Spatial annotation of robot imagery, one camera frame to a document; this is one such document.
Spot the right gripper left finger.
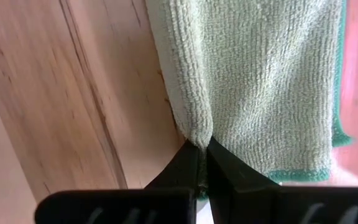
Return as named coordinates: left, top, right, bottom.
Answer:
left=34, top=139, right=200, bottom=224

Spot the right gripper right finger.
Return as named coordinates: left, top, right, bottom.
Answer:
left=206, top=136, right=358, bottom=224

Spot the green microfiber towel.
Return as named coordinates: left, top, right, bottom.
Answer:
left=144, top=0, right=354, bottom=202

